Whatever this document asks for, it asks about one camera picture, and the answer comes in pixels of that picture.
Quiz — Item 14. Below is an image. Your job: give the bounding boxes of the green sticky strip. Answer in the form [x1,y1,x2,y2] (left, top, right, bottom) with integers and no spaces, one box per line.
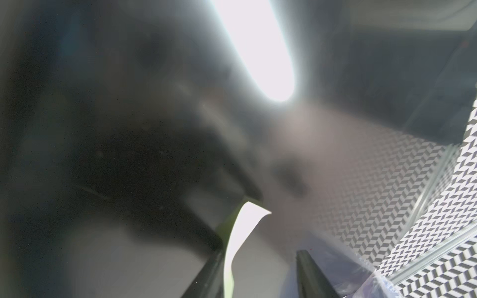
[217,201,272,298]

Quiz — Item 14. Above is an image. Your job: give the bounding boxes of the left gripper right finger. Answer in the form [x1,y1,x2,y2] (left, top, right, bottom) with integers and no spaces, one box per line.
[296,250,339,298]

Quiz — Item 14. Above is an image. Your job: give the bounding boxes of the clear plastic bin liner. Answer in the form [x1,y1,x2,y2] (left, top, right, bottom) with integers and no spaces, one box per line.
[298,237,402,298]

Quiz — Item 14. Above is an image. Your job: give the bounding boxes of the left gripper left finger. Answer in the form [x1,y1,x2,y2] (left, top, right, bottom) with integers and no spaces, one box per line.
[181,250,225,298]

